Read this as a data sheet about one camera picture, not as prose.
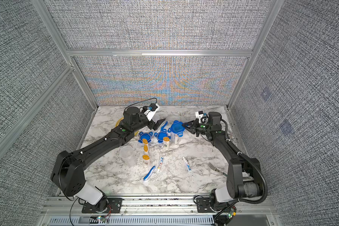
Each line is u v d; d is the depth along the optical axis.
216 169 0.85
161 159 0.88
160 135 1.01
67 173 0.43
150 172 0.84
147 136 1.03
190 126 0.76
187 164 0.88
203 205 0.73
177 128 0.82
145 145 0.84
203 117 0.78
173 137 0.92
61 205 0.76
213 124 0.67
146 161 0.81
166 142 0.89
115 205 0.74
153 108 0.67
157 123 0.72
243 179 0.43
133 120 0.62
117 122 1.03
